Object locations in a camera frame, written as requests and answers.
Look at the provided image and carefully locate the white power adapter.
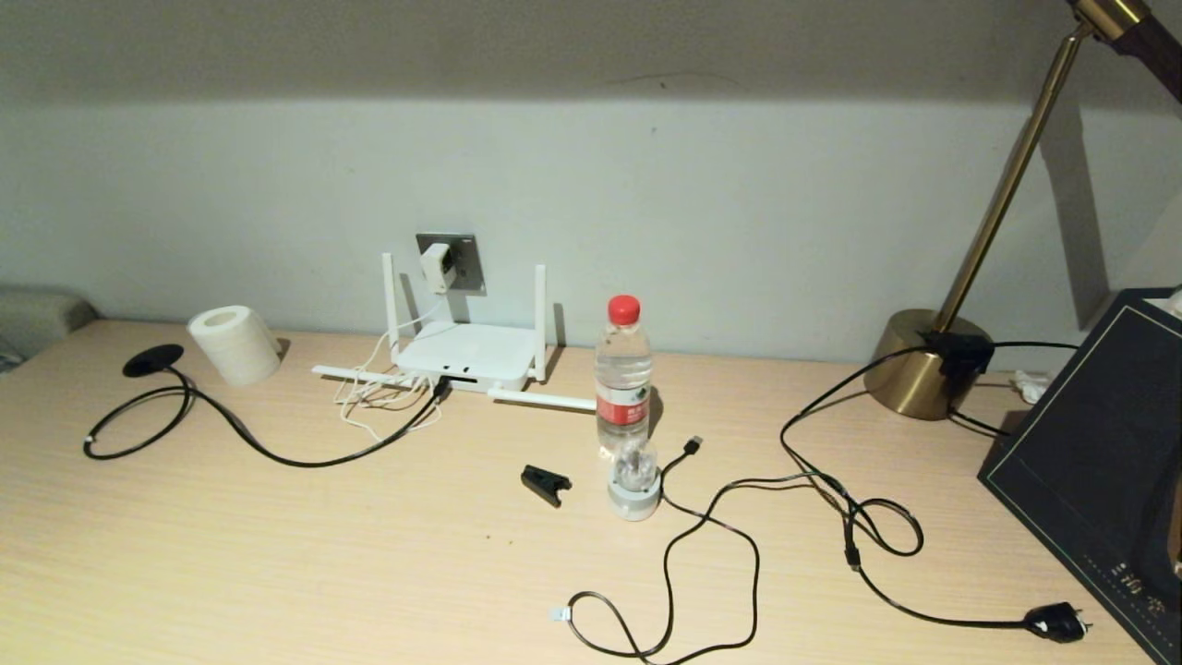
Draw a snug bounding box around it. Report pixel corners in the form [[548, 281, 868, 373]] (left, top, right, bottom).
[[418, 243, 455, 295]]

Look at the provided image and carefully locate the black ethernet cable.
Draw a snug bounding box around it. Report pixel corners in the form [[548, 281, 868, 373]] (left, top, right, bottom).
[[83, 365, 453, 469]]

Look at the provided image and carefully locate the white router with antennas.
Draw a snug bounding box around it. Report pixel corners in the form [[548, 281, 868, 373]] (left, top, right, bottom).
[[311, 252, 597, 411]]

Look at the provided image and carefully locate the red-capped clear water bottle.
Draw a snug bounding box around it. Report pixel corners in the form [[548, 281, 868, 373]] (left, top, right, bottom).
[[596, 295, 655, 456]]

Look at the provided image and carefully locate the small black clip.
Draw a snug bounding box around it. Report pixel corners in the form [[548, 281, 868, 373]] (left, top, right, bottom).
[[521, 465, 573, 509]]

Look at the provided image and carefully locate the glass bulb on white base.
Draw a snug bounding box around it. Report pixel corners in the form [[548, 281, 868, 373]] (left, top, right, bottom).
[[607, 438, 662, 523]]

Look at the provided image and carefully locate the gold desk lamp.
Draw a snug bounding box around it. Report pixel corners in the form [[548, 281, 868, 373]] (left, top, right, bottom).
[[863, 0, 1182, 421]]

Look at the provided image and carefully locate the white toilet paper roll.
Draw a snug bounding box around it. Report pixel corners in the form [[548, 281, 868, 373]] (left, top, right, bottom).
[[187, 306, 282, 387]]

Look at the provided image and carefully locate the dark box with gold trim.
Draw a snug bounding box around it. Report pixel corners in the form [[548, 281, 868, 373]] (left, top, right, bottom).
[[977, 287, 1182, 665]]

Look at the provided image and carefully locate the grey padded object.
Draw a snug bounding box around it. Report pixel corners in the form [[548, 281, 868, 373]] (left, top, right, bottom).
[[0, 286, 98, 363]]

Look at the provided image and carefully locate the grey wall socket plate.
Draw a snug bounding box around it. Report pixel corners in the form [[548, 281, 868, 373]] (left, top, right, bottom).
[[415, 233, 487, 296]]

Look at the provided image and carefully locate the black USB charging cable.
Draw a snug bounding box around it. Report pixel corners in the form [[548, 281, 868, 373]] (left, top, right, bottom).
[[661, 436, 764, 665]]

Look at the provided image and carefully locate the thin white adapter cable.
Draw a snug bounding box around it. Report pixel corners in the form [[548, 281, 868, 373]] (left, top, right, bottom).
[[332, 292, 446, 442]]

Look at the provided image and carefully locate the black white-tipped thin cable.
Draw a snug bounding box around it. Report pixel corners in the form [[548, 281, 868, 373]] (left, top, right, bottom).
[[549, 473, 869, 664]]

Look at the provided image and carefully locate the black plug adapter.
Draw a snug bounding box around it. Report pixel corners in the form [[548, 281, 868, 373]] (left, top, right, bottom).
[[923, 331, 997, 380]]

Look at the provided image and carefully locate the black lamp power cord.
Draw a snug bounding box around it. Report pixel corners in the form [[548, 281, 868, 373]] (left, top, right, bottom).
[[781, 342, 1095, 645]]

